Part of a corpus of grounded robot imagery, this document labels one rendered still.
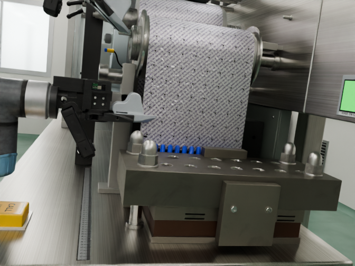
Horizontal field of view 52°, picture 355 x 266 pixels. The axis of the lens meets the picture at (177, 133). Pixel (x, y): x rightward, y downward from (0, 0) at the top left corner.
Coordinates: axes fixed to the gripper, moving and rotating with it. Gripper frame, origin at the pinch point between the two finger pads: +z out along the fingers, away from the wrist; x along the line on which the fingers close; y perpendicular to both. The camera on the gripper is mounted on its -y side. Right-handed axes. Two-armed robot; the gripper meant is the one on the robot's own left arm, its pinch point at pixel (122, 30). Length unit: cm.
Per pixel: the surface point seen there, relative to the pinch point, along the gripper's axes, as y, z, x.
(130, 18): 7.1, -1.3, 22.8
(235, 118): 4.5, 30.6, -5.8
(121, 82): -7.8, 7.8, 3.0
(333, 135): 134, 241, 284
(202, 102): 1.5, 22.5, -5.7
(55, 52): -32, -60, 551
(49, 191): -36.8, 14.0, 1.6
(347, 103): 16.0, 34.3, -28.6
